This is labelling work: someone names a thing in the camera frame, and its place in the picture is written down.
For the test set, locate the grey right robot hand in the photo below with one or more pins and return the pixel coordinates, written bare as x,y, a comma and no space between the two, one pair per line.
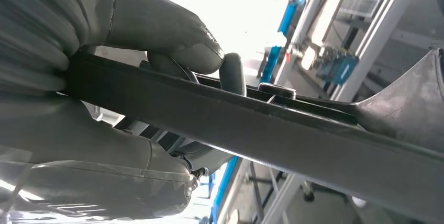
156,18

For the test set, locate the small blue box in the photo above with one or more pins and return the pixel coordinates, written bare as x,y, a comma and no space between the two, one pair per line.
343,70

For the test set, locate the aluminium profile frame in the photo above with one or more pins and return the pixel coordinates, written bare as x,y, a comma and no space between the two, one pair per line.
376,31

